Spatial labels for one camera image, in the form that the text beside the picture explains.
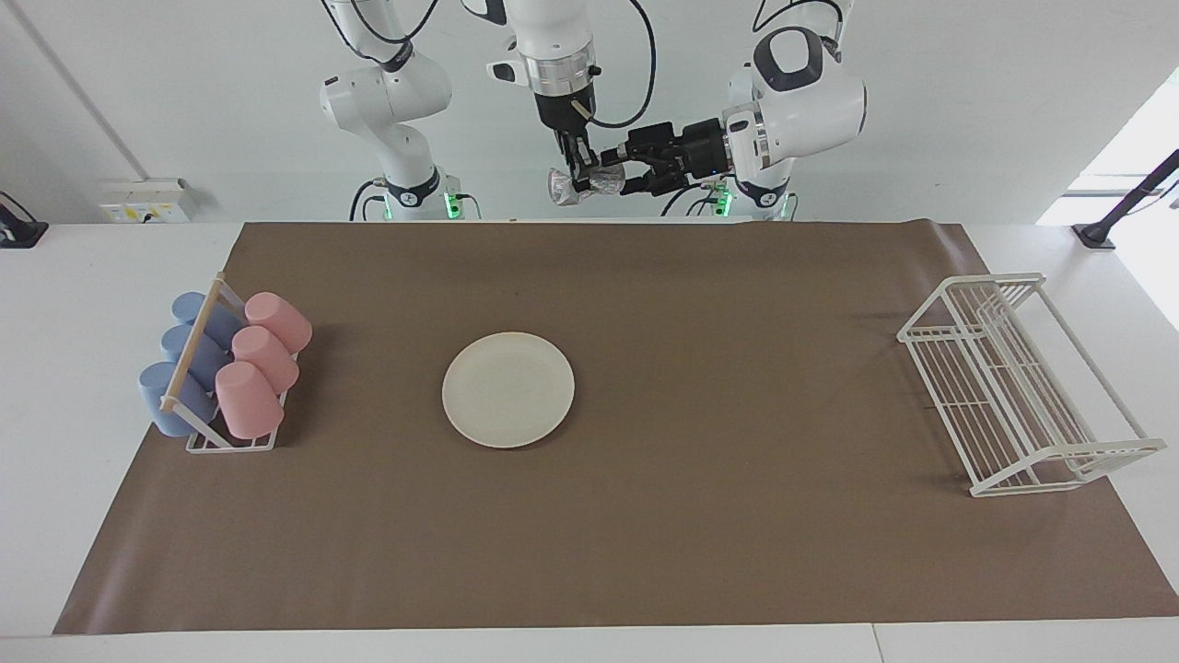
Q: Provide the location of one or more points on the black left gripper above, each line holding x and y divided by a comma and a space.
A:
691, 152

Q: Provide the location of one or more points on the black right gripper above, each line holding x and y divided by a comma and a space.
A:
564, 112

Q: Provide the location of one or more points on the clear plastic wrap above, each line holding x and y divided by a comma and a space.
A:
608, 180

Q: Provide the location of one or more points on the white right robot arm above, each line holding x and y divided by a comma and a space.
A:
387, 92

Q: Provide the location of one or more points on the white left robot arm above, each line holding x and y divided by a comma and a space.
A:
811, 101

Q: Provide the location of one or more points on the cream round plate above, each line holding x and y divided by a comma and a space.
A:
507, 391

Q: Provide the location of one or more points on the brown table mat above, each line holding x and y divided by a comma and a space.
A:
737, 516

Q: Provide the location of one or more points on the pink plastic cup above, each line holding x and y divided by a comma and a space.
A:
247, 405
281, 320
267, 359

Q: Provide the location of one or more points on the blue plastic cup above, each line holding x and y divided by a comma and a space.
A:
161, 401
189, 306
198, 354

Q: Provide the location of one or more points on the black angled stand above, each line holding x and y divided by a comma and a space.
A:
1119, 207

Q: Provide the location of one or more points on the black table clamp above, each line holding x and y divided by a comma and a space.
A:
23, 230

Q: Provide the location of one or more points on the white wall socket box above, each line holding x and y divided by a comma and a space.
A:
147, 201

